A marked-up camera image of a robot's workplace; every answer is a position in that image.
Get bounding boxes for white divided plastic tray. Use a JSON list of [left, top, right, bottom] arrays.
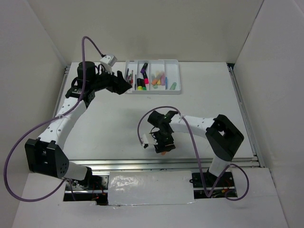
[[125, 59, 181, 95]]

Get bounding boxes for aluminium table frame rails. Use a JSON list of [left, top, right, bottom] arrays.
[[63, 62, 259, 170]]

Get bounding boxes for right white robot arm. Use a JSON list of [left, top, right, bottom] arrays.
[[142, 111, 244, 186]]

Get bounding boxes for yellow pastel highlighter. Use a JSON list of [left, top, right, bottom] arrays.
[[152, 70, 162, 77]]

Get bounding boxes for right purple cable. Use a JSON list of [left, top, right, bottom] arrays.
[[137, 105, 250, 201]]

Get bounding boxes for black green-capped highlighter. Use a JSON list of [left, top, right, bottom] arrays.
[[142, 81, 147, 91]]

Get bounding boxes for orange pastel long highlighter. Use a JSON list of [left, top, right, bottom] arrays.
[[151, 73, 163, 86]]

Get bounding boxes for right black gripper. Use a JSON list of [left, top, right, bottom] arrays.
[[149, 130, 176, 153]]

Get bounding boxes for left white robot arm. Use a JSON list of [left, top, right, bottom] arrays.
[[25, 61, 132, 190]]

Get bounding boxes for green pastel short highlighter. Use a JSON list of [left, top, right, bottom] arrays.
[[170, 82, 177, 90]]

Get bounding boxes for blue pastel highlighter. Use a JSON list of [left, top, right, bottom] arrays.
[[165, 77, 168, 90]]

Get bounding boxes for black pink-capped highlighter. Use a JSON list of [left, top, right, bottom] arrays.
[[142, 72, 149, 85]]

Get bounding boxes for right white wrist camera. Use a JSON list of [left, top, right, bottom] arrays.
[[141, 134, 158, 148]]

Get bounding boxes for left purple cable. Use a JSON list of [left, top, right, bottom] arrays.
[[4, 36, 104, 202]]

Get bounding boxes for purple cable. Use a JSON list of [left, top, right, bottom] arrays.
[[137, 105, 250, 201], [4, 36, 104, 202]]

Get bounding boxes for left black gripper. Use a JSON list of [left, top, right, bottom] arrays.
[[90, 66, 132, 95]]

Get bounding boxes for white foil cover panel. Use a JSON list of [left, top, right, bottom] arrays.
[[108, 171, 195, 206]]

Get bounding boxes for black purple-capped highlighter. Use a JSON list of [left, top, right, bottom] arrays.
[[140, 63, 148, 74]]

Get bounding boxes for pink pastel highlighter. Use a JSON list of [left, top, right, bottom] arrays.
[[161, 73, 165, 86]]

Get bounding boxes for black yellow-capped highlighter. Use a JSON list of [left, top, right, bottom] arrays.
[[136, 78, 143, 91]]

